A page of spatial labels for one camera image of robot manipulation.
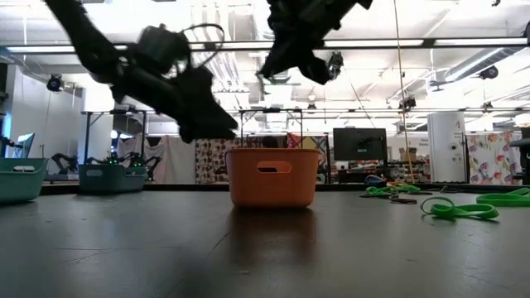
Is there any white cabinet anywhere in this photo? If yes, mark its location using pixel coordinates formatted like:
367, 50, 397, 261
426, 111, 467, 184

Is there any teal plastic basket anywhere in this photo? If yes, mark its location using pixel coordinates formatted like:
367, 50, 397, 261
0, 156, 50, 204

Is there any brown patterned cloth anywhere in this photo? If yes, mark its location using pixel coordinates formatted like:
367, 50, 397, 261
194, 136, 249, 185

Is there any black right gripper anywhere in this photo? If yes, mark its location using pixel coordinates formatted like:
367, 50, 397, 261
256, 0, 373, 85

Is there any monitor with blue screen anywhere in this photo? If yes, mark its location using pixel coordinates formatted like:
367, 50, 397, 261
11, 132, 36, 161

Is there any orange plastic basket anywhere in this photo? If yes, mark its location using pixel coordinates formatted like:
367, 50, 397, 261
225, 147, 321, 209

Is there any slate blue plastic basket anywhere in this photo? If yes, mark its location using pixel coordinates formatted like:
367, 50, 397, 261
77, 164, 147, 195

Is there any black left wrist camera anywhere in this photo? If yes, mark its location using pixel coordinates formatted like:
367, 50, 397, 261
136, 23, 192, 75

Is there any black beam with light strips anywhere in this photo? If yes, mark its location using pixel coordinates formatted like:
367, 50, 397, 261
0, 37, 530, 54

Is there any white cloth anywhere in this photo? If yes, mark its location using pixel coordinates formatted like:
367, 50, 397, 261
117, 135, 195, 185

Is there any black monitor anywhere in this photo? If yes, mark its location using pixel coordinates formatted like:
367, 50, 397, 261
333, 127, 388, 162

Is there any thin yellow rope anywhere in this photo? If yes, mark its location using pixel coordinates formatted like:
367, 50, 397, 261
392, 0, 416, 184

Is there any floral cloth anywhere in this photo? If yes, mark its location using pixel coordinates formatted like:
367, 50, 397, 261
465, 132, 523, 185

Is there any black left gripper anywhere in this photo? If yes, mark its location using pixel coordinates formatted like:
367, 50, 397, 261
110, 65, 240, 145

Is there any black metal rack frame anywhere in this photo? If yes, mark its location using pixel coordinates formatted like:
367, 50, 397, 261
80, 108, 148, 166
238, 107, 304, 140

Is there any colourful patchwork quilt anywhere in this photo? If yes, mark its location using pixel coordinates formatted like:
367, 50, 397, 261
287, 132, 332, 184

